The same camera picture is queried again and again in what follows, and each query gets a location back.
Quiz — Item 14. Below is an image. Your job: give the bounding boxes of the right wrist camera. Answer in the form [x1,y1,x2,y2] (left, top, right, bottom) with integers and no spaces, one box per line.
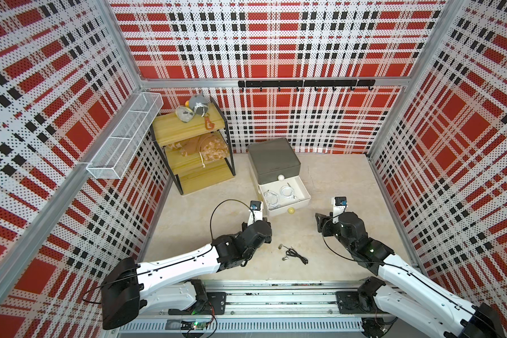
[332,197,347,218]

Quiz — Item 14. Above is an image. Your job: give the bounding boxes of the three-drawer storage cabinet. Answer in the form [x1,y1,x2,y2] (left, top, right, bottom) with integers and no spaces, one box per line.
[247,137,311,217]

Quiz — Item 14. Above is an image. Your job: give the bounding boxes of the wooden three-tier shelf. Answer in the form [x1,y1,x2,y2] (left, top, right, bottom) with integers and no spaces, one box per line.
[150,94,236,195]

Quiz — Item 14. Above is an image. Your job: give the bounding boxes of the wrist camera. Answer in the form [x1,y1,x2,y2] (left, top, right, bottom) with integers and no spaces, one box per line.
[332,197,347,218]
[248,201,263,225]

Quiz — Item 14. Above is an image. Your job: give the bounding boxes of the grey top drawer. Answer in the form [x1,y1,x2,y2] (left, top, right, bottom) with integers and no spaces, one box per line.
[247,137,301,184]

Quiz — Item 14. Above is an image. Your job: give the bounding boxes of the black wall hook rail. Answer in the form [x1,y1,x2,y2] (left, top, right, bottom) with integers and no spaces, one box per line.
[237,79,376,90]

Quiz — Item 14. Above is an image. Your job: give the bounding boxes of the green circuit board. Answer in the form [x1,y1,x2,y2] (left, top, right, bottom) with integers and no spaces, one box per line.
[180,321,210,332]

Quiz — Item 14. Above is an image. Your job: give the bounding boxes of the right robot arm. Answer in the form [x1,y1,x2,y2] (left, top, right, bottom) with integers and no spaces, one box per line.
[315,212,505,337]

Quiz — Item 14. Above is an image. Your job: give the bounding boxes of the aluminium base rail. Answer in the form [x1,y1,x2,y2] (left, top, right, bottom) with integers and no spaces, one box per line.
[117,279,461,335]

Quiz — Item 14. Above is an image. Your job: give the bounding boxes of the brown plush bear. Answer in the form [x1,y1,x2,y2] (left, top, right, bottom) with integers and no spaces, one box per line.
[166,132,229,163]

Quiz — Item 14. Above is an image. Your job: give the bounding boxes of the white wire mesh basket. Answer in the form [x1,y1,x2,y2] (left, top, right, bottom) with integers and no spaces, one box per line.
[87,92,163,180]

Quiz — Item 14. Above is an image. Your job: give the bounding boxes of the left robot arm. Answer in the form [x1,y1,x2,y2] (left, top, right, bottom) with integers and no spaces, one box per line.
[101,218,273,330]

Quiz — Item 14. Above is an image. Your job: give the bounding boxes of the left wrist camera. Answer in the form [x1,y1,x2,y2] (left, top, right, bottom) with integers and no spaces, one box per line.
[248,201,263,225]

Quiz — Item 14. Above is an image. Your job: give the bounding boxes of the orange carabiner toy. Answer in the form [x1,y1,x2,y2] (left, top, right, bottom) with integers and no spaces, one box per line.
[204,115,215,131]

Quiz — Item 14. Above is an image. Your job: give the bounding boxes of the black earphones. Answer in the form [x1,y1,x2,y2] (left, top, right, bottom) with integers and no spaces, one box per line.
[278,244,309,265]

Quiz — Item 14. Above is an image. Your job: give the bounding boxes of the grey plush toy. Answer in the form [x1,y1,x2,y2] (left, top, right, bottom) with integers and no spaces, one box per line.
[187,94,210,116]

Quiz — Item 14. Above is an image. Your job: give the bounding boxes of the white drawer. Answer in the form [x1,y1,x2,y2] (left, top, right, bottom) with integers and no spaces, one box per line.
[258,176,311,217]

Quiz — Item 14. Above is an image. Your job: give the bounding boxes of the white earphones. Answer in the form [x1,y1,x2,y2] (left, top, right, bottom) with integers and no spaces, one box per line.
[263,190,280,210]
[280,184,296,200]

